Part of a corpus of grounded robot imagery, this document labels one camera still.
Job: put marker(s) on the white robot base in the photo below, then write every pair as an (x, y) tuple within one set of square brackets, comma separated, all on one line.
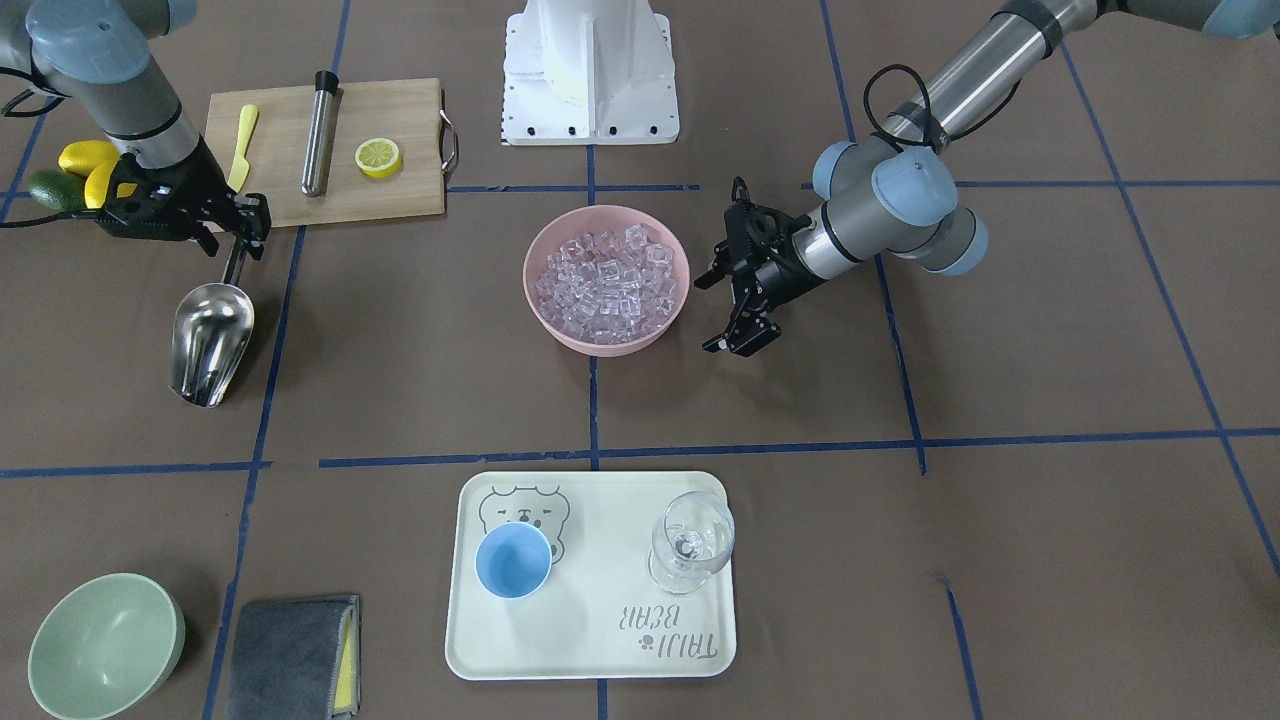
[(589, 73)]

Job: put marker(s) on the small blue cup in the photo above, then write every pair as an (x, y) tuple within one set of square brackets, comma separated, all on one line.
[(513, 560)]

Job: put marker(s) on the clear wine glass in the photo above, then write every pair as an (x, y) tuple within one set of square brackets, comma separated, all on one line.
[(691, 542)]

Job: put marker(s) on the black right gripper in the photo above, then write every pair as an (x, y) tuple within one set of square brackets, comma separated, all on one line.
[(194, 182)]

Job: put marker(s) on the white serving tray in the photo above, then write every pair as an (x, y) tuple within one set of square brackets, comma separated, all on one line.
[(597, 614)]

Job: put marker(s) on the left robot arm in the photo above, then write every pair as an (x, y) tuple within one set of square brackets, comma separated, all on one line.
[(892, 192)]

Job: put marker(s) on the grey yellow cloth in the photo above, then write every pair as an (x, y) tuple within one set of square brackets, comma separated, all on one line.
[(297, 659)]

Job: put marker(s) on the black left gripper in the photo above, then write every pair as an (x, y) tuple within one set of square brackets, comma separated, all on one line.
[(787, 268)]

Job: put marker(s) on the metal ice scoop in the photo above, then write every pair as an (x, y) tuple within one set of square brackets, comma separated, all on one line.
[(211, 331)]

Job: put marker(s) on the yellow lemon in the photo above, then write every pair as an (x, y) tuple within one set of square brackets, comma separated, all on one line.
[(80, 158), (97, 185)]

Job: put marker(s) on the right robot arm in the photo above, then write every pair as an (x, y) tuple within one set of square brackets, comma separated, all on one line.
[(98, 53)]

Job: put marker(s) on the yellow plastic knife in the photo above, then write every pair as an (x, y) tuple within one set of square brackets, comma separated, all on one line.
[(240, 168)]

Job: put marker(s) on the pink bowl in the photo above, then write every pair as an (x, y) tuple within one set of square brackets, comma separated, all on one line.
[(592, 219)]

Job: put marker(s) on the green bowl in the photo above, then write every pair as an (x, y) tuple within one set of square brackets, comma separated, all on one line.
[(107, 645)]

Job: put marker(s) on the green lime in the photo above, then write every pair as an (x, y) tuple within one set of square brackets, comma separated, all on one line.
[(57, 190)]

